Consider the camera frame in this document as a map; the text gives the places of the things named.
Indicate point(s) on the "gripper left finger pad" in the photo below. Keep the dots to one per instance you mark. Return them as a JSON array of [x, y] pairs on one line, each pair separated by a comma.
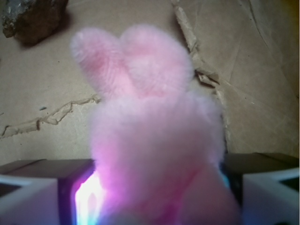
[[48, 192]]

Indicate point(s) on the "gripper right finger pad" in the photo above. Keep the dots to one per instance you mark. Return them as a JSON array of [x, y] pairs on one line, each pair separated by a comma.
[[266, 185]]

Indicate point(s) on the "brown rough rock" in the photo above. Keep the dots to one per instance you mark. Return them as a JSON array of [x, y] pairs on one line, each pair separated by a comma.
[[30, 21]]

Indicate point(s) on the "pink plush bunny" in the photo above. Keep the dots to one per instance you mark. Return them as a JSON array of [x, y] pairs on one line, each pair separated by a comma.
[[156, 145]]

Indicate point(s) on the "brown paper bag tray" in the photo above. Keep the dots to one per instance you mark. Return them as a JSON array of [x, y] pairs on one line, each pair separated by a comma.
[[252, 45]]

